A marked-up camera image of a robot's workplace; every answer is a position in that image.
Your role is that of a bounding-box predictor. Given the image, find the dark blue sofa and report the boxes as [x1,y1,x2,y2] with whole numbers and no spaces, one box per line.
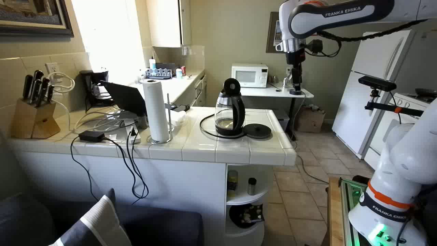
[0,193,203,246]

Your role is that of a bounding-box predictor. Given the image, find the black round kettle base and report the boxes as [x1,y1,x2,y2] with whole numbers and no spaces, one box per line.
[244,124,271,140]

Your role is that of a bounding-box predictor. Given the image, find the white side table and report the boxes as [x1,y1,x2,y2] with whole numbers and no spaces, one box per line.
[241,87,312,141]

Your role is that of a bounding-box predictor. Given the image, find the black glass electric kettle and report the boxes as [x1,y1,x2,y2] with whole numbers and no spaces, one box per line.
[214,78,245,136]

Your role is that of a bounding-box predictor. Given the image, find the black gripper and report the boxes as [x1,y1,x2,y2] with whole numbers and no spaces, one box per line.
[286,50,304,95]

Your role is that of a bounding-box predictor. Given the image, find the black kettle power cord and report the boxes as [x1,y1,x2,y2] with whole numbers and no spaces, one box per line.
[197,113,247,141]

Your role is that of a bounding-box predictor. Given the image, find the wooden knife block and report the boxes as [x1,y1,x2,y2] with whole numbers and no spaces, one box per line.
[10,100,60,140]

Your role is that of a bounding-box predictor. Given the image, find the black power adapter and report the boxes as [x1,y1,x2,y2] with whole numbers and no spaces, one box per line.
[79,130,103,143]

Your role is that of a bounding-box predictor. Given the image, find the framed picture top left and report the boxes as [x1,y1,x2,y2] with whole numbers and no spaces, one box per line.
[0,0,73,37]

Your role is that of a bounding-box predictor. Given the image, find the black laptop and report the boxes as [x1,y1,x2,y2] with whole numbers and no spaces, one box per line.
[103,83,146,117]

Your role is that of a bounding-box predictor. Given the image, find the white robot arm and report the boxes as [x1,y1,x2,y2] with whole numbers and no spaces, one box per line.
[278,0,437,246]

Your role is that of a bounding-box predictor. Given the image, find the white microwave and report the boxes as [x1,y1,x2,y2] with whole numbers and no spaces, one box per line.
[230,65,268,88]

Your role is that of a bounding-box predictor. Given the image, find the cardboard box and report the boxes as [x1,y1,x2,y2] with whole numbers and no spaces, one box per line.
[296,109,324,133]

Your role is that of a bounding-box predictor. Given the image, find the white refrigerator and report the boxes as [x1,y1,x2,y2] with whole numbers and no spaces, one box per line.
[331,31,413,159]

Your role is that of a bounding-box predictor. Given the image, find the white paper towel roll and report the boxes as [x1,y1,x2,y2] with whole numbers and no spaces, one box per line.
[141,81,169,143]

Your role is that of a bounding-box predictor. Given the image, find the striped cushion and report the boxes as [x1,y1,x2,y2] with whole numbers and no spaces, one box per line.
[49,189,131,246]

